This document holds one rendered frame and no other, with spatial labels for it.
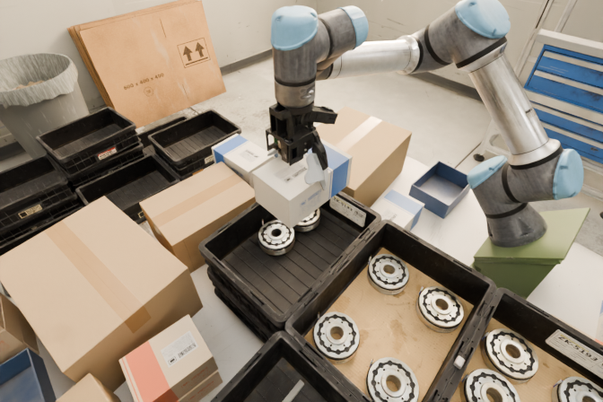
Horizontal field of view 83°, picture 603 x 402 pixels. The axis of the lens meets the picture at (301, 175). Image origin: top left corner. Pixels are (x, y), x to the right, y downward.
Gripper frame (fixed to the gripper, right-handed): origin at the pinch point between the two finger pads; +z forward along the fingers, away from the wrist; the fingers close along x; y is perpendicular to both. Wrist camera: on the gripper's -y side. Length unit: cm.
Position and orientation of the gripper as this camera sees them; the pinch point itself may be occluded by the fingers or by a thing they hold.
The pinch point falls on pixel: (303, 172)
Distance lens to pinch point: 77.9
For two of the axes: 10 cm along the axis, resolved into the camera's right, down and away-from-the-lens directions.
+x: 7.0, 4.8, -5.3
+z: 0.1, 7.4, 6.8
